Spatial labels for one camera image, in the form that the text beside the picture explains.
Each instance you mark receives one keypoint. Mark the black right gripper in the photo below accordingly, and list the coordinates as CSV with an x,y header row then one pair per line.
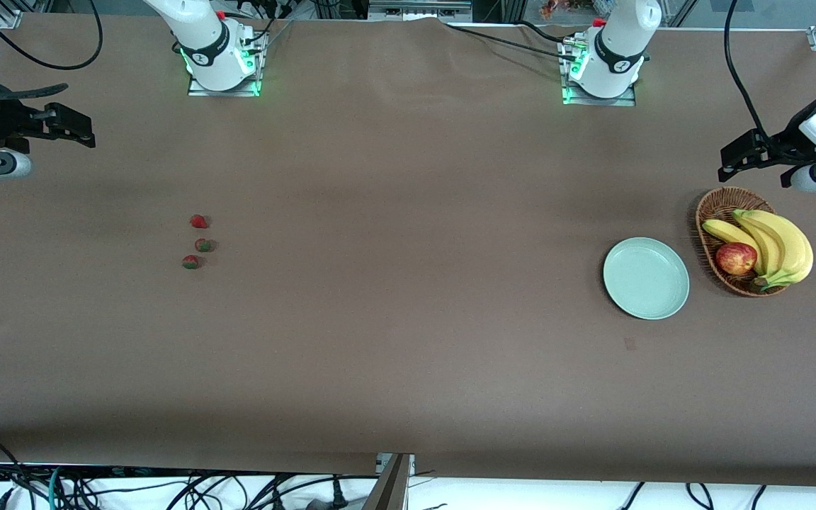
x,y
3,117

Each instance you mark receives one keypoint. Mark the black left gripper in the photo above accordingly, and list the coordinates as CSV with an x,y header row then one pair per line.
x,y
785,147

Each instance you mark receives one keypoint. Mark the red strawberry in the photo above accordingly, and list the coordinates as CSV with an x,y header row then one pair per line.
x,y
190,262
203,245
198,222

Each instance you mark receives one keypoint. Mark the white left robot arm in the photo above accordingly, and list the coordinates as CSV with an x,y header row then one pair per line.
x,y
620,42

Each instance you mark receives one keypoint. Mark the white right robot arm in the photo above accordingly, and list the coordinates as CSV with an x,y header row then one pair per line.
x,y
202,35

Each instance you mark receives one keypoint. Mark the pale green round plate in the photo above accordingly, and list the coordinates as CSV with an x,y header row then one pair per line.
x,y
645,278

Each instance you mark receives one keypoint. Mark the brown wicker basket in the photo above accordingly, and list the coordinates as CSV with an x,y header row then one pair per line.
x,y
723,202

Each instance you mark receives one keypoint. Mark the yellow banana bunch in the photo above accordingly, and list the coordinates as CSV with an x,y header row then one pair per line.
x,y
787,244

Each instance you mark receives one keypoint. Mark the red apple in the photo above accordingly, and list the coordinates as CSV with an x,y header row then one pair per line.
x,y
736,258

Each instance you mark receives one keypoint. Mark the small orange red clutter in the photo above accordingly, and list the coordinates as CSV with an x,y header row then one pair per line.
x,y
550,8

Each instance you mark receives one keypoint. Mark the large table cover sheet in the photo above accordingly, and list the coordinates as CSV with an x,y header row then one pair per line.
x,y
408,354

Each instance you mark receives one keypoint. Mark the black power plug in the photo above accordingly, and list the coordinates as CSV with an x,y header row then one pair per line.
x,y
339,496

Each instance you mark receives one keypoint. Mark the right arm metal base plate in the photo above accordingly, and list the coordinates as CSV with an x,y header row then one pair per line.
x,y
199,91

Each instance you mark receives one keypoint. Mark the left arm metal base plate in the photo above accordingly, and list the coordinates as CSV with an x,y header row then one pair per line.
x,y
599,101

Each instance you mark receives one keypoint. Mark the grey metal rail unit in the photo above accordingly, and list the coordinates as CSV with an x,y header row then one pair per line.
x,y
415,10

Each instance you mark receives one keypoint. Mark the brown metal post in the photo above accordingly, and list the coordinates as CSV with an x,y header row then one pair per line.
x,y
390,489

